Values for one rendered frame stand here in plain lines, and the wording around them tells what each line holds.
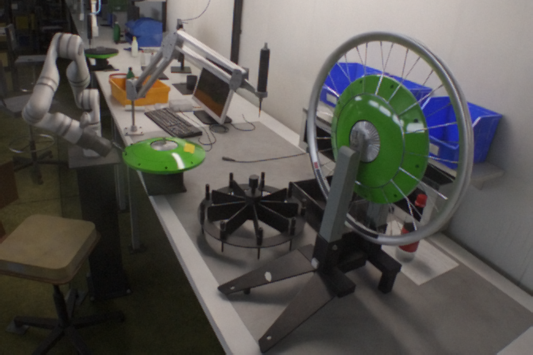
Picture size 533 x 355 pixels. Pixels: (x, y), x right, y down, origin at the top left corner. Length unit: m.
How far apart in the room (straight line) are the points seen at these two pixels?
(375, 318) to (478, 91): 0.82
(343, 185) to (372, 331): 0.39
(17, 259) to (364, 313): 1.34
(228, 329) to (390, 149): 0.57
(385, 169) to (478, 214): 0.66
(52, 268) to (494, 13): 1.83
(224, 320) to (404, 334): 0.46
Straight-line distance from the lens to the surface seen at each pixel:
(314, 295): 1.03
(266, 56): 1.51
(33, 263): 1.77
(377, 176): 0.96
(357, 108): 0.98
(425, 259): 1.40
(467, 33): 1.51
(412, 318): 1.16
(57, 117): 1.42
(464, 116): 0.82
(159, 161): 1.42
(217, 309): 1.07
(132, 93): 2.04
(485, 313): 1.29
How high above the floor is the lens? 1.68
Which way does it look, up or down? 24 degrees down
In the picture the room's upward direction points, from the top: 5 degrees clockwise
